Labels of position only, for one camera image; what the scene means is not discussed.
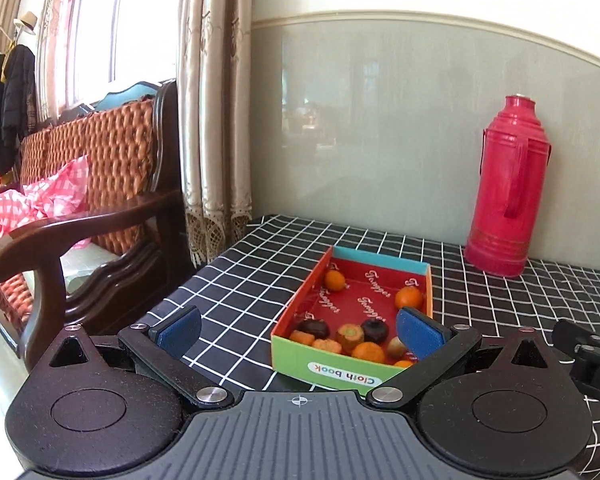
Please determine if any wooden sofa with woven cushions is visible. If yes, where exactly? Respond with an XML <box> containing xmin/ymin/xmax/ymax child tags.
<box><xmin>0</xmin><ymin>79</ymin><xmax>196</xmax><ymax>376</ymax></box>

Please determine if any black coat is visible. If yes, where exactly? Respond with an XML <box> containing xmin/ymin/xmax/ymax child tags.
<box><xmin>0</xmin><ymin>44</ymin><xmax>37</xmax><ymax>175</ymax></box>

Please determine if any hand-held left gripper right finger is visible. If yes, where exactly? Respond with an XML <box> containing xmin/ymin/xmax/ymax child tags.
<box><xmin>365</xmin><ymin>306</ymin><xmax>557</xmax><ymax>415</ymax></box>

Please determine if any dark brown water chestnut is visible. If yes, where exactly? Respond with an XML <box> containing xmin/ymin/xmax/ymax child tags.
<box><xmin>298</xmin><ymin>318</ymin><xmax>331</xmax><ymax>339</ymax></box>
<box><xmin>361</xmin><ymin>318</ymin><xmax>390</xmax><ymax>343</ymax></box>

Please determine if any thick carrot piece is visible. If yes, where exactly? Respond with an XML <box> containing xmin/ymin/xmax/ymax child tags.
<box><xmin>337</xmin><ymin>324</ymin><xmax>365</xmax><ymax>356</ymax></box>

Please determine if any yellow scarf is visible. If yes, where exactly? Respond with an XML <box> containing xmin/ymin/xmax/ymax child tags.
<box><xmin>0</xmin><ymin>42</ymin><xmax>18</xmax><ymax>83</ymax></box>

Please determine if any large smooth orange kumquat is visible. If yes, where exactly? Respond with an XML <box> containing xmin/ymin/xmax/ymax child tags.
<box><xmin>351</xmin><ymin>341</ymin><xmax>387</xmax><ymax>364</ymax></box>

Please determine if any beige lace-hem curtain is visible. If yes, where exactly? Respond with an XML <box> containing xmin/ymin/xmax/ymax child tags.
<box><xmin>176</xmin><ymin>0</ymin><xmax>256</xmax><ymax>268</ymax></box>

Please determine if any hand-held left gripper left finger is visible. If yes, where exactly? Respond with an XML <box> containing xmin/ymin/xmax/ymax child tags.
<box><xmin>45</xmin><ymin>305</ymin><xmax>235</xmax><ymax>416</ymax></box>

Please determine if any window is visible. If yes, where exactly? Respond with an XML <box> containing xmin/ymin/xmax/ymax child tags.
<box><xmin>55</xmin><ymin>0</ymin><xmax>186</xmax><ymax>111</ymax></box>

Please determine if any beige brimmed hat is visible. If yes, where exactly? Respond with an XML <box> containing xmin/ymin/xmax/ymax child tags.
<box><xmin>14</xmin><ymin>11</ymin><xmax>38</xmax><ymax>36</ymax></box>

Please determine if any pale green seat pad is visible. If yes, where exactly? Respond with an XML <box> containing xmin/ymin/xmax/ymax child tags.
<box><xmin>60</xmin><ymin>245</ymin><xmax>123</xmax><ymax>295</ymax></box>

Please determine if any red thermos flask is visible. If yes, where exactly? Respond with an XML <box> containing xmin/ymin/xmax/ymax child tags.
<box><xmin>463</xmin><ymin>93</ymin><xmax>552</xmax><ymax>278</ymax></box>

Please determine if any sheer embroidered curtain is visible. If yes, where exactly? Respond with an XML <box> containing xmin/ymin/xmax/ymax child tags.
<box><xmin>32</xmin><ymin>0</ymin><xmax>88</xmax><ymax>126</ymax></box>

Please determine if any colourful cardboard box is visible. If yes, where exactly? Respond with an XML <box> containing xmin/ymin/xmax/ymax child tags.
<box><xmin>271</xmin><ymin>246</ymin><xmax>434</xmax><ymax>391</ymax></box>

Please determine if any black white-grid tablecloth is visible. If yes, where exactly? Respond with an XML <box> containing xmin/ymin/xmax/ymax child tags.
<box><xmin>125</xmin><ymin>214</ymin><xmax>600</xmax><ymax>480</ymax></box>

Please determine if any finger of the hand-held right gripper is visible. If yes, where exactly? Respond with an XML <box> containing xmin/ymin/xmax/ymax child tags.
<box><xmin>552</xmin><ymin>320</ymin><xmax>600</xmax><ymax>361</ymax></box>

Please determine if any pink checked cloth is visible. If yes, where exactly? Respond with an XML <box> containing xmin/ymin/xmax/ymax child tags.
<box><xmin>0</xmin><ymin>154</ymin><xmax>91</xmax><ymax>251</ymax></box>

